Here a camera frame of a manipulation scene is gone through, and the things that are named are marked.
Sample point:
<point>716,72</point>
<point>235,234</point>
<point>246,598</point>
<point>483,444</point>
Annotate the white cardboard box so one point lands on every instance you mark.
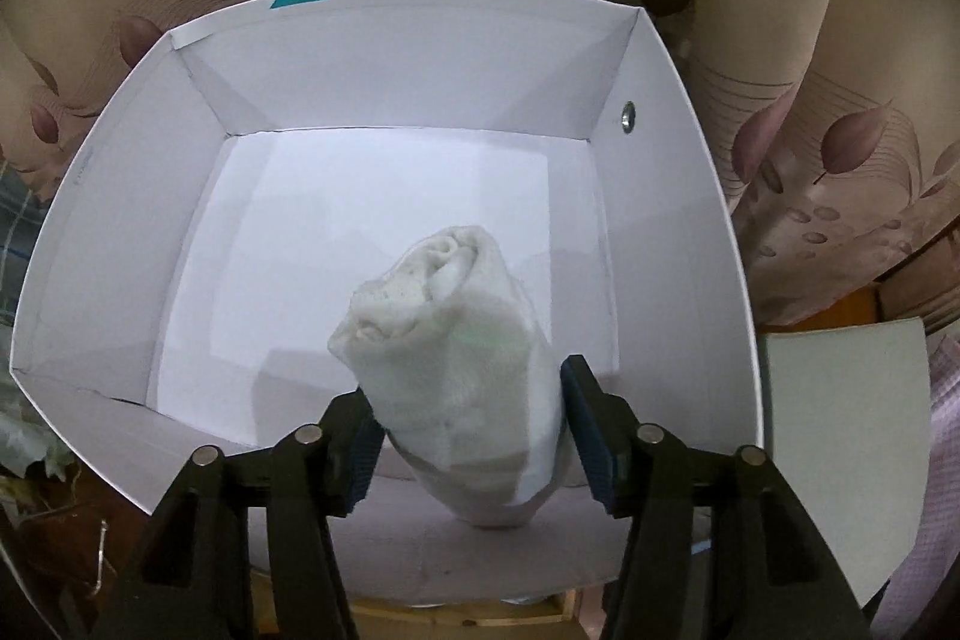
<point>375,197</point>

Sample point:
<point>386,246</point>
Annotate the pale box lid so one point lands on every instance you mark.
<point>840,445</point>

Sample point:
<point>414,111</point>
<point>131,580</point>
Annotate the white fluffy cloth at left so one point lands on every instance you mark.
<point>30,445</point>

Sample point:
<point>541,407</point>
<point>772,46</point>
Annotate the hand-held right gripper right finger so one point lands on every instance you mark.
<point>592,437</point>

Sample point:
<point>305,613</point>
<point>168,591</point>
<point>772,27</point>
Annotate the white towel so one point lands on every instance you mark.
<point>457,370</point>

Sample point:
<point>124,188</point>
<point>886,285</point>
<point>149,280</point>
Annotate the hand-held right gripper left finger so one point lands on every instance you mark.
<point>360,456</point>

